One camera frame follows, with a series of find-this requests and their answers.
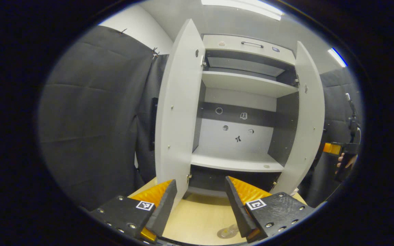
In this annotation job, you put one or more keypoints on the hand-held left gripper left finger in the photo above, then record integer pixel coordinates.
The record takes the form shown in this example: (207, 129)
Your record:
(162, 208)

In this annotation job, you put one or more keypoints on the long ceiling light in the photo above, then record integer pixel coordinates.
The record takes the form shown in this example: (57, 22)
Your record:
(245, 7)

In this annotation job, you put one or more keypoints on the small ceiling light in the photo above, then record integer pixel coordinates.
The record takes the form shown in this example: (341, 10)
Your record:
(338, 57)

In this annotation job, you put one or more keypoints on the white cabinet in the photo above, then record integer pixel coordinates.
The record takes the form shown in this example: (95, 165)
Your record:
(245, 83)

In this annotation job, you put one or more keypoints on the white cabinet door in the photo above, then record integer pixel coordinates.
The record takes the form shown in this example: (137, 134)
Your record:
(308, 126)
(180, 119)

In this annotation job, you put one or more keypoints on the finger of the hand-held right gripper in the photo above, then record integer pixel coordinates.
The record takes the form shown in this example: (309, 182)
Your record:
(331, 149)

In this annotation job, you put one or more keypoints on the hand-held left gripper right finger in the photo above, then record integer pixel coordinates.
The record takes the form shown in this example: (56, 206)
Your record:
(239, 212)

